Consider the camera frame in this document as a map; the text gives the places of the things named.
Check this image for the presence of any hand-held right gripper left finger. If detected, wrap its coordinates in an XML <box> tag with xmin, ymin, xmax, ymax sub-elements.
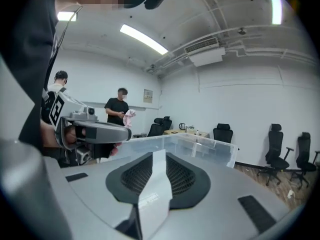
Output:
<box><xmin>44</xmin><ymin>151</ymin><xmax>154</xmax><ymax>240</ymax></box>

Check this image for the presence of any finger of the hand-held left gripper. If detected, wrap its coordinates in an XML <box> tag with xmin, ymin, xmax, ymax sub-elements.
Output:
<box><xmin>86</xmin><ymin>121</ymin><xmax>133</xmax><ymax>145</ymax></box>

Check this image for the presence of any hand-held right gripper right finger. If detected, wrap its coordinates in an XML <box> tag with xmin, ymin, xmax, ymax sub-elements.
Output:
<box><xmin>159</xmin><ymin>152</ymin><xmax>302</xmax><ymax>240</ymax></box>

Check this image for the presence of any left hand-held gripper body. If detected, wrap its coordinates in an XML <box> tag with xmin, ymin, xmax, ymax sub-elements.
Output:
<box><xmin>48</xmin><ymin>93</ymin><xmax>99</xmax><ymax>165</ymax></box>

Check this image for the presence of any clear plastic storage bin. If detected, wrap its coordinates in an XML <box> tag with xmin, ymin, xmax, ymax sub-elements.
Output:
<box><xmin>116</xmin><ymin>133</ymin><xmax>239</xmax><ymax>170</ymax></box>

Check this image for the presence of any person's left forearm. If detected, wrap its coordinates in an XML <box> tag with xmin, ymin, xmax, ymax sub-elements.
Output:
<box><xmin>39</xmin><ymin>120</ymin><xmax>57</xmax><ymax>149</ymax></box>

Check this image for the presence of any person's left hand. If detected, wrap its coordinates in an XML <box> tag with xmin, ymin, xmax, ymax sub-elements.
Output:
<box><xmin>63</xmin><ymin>125</ymin><xmax>87</xmax><ymax>145</ymax></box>

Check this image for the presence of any pink cloth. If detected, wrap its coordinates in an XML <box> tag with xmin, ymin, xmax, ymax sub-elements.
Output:
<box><xmin>122</xmin><ymin>109</ymin><xmax>137</xmax><ymax>128</ymax></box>

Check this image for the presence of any black office chair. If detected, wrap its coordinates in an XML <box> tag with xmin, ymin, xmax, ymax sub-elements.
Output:
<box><xmin>162</xmin><ymin>115</ymin><xmax>173</xmax><ymax>131</ymax></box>
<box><xmin>146</xmin><ymin>117</ymin><xmax>166</xmax><ymax>138</ymax></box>
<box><xmin>257</xmin><ymin>123</ymin><xmax>295</xmax><ymax>187</ymax></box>
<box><xmin>212</xmin><ymin>123</ymin><xmax>235</xmax><ymax>144</ymax></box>
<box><xmin>289</xmin><ymin>131</ymin><xmax>320</xmax><ymax>190</ymax></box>

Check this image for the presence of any person's black shirt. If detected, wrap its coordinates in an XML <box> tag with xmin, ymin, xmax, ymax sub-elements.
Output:
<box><xmin>4</xmin><ymin>0</ymin><xmax>60</xmax><ymax>157</ymax></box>

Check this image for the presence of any wooden side table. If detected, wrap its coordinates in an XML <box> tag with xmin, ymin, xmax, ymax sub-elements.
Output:
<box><xmin>163</xmin><ymin>128</ymin><xmax>211</xmax><ymax>139</ymax></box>

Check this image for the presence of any long ceiling light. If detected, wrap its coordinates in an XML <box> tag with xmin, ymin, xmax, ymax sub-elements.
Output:
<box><xmin>266</xmin><ymin>0</ymin><xmax>283</xmax><ymax>25</ymax></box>
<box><xmin>56</xmin><ymin>11</ymin><xmax>77</xmax><ymax>22</ymax></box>
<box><xmin>119</xmin><ymin>23</ymin><xmax>169</xmax><ymax>55</ymax></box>

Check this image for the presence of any ceiling air conditioner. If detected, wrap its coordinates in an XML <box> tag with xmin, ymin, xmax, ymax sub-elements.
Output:
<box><xmin>184</xmin><ymin>36</ymin><xmax>227</xmax><ymax>67</ymax></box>

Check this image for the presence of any wall notice board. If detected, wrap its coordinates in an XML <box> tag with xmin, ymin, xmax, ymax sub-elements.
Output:
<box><xmin>143</xmin><ymin>88</ymin><xmax>154</xmax><ymax>104</ymax></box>

